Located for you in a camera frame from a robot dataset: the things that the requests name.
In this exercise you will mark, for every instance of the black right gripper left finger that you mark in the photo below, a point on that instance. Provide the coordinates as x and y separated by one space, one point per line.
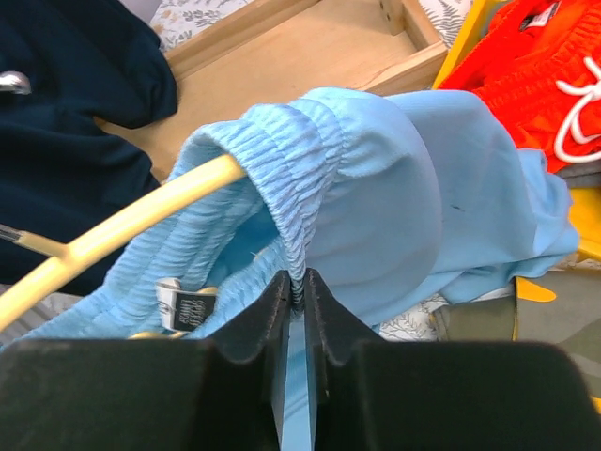
223 392

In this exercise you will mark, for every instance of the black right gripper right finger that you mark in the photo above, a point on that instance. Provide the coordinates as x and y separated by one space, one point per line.
368 393

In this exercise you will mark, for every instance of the light blue shorts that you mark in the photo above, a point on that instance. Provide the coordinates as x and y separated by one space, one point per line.
391 199

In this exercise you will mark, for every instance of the yellow hanger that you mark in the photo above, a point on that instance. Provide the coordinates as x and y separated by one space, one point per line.
67 260

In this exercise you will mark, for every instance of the camouflage shorts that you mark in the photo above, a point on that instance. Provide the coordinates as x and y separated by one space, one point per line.
560 308

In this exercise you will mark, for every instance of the grey shorts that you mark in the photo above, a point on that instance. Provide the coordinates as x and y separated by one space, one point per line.
581 175

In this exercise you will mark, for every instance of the navy blue shorts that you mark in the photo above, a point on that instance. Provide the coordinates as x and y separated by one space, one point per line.
87 62

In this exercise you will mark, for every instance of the orange shorts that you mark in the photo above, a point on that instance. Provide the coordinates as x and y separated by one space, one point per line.
538 71

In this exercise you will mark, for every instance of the floral table mat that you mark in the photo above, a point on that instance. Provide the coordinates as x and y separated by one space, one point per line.
176 22

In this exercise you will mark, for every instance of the yellow plastic tray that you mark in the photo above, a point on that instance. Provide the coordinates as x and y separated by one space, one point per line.
585 212

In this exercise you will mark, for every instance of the wooden clothes rack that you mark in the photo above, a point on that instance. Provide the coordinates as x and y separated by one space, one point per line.
275 51

